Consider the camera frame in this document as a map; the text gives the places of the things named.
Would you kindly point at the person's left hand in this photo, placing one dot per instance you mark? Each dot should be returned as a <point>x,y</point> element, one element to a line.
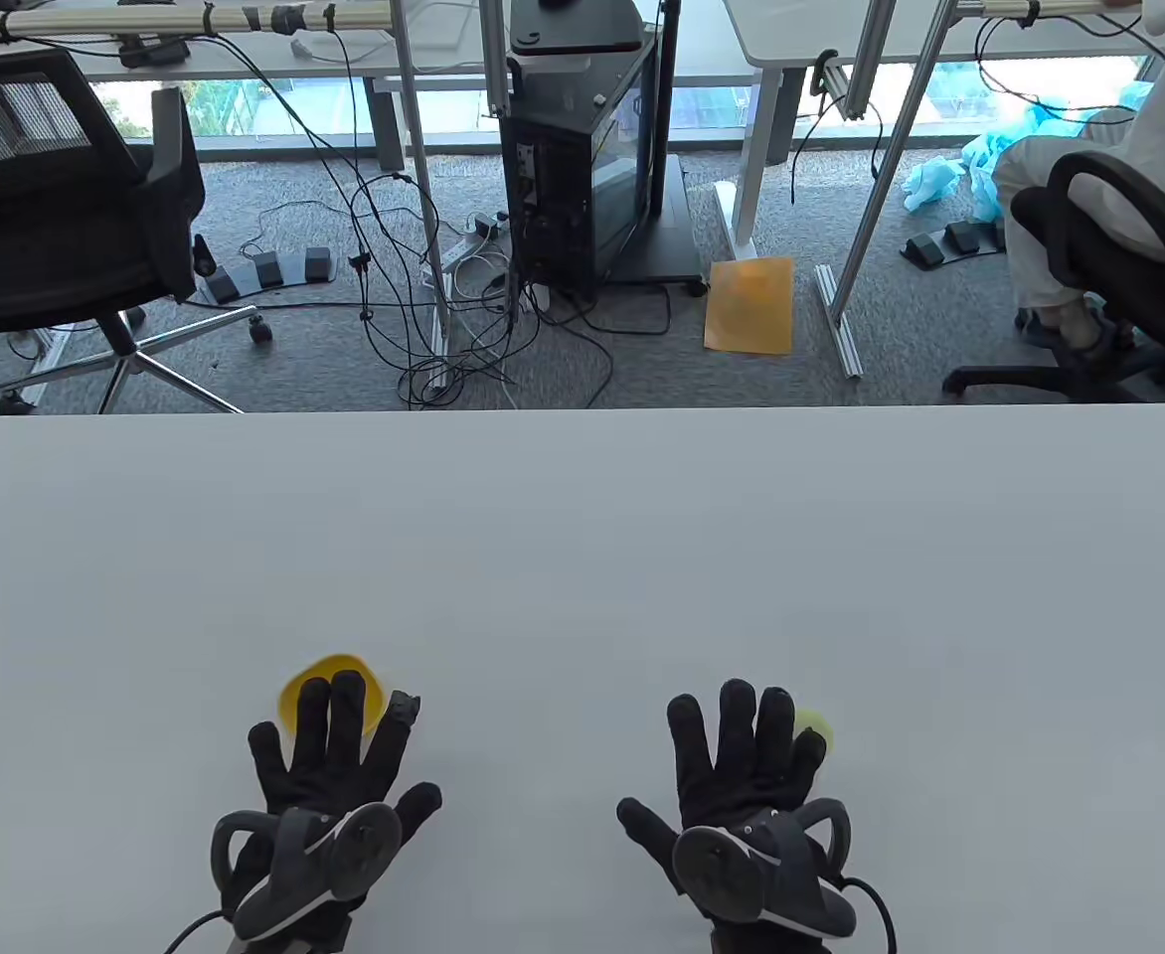
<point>329,765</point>

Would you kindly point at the black adapter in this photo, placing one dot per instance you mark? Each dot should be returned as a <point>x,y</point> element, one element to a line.
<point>153,52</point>

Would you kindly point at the blue plastic bags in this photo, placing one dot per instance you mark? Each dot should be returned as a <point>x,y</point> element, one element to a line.
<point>930,184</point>

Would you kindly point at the white power strip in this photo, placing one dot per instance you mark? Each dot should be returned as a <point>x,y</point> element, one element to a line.
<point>453,253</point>

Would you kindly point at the black office chair with armrests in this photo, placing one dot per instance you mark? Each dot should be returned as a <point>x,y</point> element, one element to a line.
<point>1139,288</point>

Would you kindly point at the person's right hand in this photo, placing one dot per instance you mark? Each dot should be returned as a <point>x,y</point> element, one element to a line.
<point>747,775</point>

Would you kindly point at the yellow small dish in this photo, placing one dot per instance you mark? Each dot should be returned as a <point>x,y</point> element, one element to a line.
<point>366,686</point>

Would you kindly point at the grey foot pedal board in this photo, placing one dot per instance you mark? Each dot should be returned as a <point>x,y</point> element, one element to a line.
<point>266,270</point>
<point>960,238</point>

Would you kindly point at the white background desk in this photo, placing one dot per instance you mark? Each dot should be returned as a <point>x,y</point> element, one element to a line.
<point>245,60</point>
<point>841,30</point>

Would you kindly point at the black left hand controller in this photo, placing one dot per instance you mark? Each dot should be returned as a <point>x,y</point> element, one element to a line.
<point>344,855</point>

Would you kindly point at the black computer tower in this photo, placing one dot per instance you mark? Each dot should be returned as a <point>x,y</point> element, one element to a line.
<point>677,238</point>
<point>563,179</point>

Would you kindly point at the black hand controller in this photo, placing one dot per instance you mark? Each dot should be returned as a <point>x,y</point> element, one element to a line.
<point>344,855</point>
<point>717,874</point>

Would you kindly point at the black right hand controller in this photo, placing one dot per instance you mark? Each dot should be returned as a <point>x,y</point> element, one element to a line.
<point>717,874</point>

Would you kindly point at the black mesh office chair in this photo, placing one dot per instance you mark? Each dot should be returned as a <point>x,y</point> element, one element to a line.
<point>46,229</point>

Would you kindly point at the orange sheet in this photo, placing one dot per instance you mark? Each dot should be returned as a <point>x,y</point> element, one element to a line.
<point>749,308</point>

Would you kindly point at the white dispenser with green cap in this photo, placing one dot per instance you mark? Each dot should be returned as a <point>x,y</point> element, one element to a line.
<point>819,733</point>

